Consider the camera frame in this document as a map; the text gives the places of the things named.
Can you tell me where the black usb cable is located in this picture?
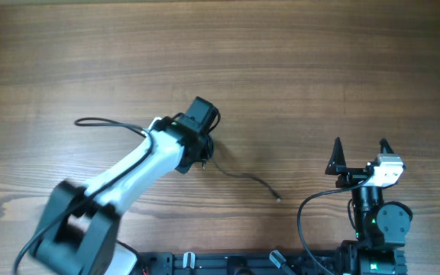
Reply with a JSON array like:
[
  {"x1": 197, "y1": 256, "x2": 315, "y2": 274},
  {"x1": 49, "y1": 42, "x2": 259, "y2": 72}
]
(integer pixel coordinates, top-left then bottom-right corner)
[{"x1": 200, "y1": 135, "x2": 282, "y2": 202}]

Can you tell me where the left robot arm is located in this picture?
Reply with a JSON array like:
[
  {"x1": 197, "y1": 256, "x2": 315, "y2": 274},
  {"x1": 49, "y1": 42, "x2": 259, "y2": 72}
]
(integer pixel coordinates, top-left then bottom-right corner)
[{"x1": 20, "y1": 97, "x2": 221, "y2": 275}]

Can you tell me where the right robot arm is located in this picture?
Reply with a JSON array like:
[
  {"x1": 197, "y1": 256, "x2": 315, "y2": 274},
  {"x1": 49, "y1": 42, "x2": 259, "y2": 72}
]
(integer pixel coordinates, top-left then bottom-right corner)
[{"x1": 325, "y1": 138, "x2": 413, "y2": 275}]

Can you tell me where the right camera cable black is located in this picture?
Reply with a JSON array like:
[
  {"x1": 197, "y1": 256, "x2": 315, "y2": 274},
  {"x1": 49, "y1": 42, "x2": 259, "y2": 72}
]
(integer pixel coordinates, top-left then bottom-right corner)
[{"x1": 296, "y1": 176, "x2": 374, "y2": 275}]

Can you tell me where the camera cable black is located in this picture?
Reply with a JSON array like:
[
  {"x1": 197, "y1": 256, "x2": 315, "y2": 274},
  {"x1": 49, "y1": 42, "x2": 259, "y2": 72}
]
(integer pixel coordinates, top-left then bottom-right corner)
[
  {"x1": 11, "y1": 117, "x2": 156, "y2": 274},
  {"x1": 296, "y1": 176, "x2": 374, "y2": 275}
]

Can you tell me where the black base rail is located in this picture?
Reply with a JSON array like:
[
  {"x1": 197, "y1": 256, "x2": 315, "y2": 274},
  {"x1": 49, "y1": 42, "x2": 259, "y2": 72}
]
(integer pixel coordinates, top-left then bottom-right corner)
[{"x1": 135, "y1": 250, "x2": 408, "y2": 275}]

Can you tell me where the left camera cable black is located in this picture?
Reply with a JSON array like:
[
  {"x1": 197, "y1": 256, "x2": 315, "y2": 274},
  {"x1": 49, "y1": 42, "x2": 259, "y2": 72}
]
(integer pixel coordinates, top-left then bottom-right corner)
[{"x1": 11, "y1": 117, "x2": 156, "y2": 274}]

